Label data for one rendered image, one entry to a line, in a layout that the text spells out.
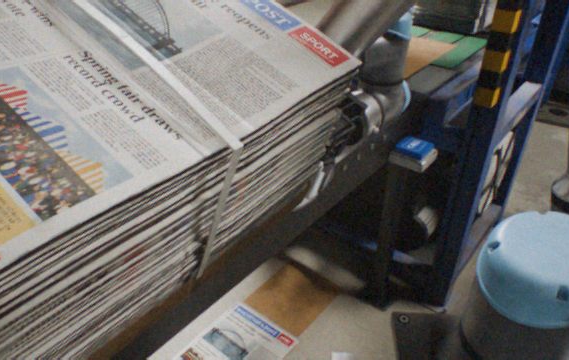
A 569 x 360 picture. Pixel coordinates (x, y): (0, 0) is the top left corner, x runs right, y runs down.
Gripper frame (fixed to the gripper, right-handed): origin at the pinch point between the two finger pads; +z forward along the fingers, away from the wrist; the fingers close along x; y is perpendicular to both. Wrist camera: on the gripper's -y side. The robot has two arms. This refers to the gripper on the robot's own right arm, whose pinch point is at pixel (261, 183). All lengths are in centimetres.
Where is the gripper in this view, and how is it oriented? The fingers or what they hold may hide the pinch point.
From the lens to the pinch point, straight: 63.0
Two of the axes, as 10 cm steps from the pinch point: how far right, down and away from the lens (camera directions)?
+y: 2.8, -6.4, -7.1
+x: 7.2, 6.4, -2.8
